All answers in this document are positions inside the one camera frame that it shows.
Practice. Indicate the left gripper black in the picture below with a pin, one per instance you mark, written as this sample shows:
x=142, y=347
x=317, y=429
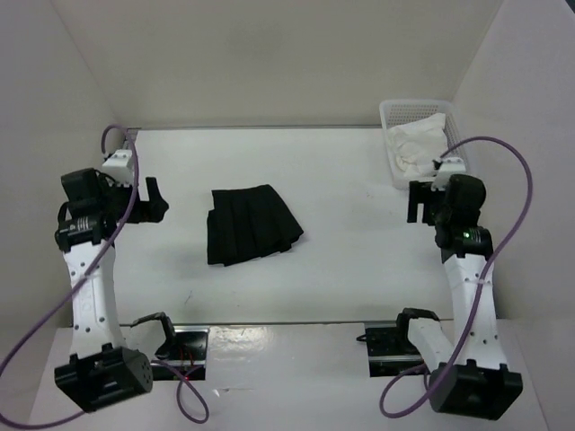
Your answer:
x=152, y=210

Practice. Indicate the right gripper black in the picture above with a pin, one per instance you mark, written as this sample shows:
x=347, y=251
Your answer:
x=421, y=192

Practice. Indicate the black skirt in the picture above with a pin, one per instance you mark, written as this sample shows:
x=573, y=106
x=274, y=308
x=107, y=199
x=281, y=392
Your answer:
x=251, y=223

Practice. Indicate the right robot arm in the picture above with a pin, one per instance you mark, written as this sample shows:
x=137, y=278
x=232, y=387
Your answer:
x=469, y=377

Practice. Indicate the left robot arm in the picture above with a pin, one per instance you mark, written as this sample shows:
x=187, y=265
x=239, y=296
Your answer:
x=102, y=370

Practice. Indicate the white skirt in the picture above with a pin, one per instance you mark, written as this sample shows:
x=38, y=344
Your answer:
x=416, y=145

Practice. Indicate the white plastic basket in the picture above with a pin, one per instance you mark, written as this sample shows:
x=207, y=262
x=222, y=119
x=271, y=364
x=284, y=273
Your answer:
x=399, y=112

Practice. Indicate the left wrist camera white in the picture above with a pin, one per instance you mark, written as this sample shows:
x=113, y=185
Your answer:
x=120, y=167

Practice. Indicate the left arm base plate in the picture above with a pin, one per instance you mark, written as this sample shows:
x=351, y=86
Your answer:
x=187, y=351

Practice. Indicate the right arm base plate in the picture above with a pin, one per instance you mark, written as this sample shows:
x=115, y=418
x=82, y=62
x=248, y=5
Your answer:
x=387, y=353

